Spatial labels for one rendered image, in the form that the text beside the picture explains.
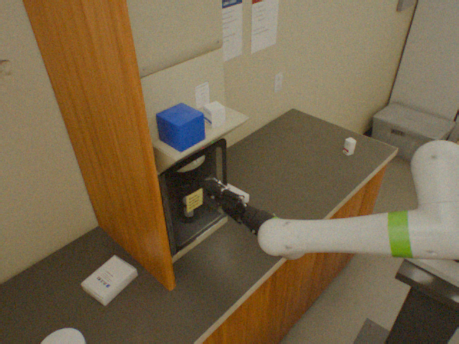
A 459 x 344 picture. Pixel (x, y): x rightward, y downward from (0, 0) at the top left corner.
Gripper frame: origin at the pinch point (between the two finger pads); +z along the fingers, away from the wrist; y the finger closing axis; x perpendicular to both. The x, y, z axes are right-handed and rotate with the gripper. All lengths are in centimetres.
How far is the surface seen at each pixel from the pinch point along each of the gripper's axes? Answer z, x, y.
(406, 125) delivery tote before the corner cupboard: 12, -251, -87
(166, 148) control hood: -1.2, 19.5, 31.0
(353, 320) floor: -44, -68, -120
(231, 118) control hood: -3.2, -5.8, 31.0
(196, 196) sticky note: 3.5, 6.6, 0.9
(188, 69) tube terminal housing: 4.6, 3.7, 48.6
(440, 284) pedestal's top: -74, -41, -26
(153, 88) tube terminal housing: 5, 17, 47
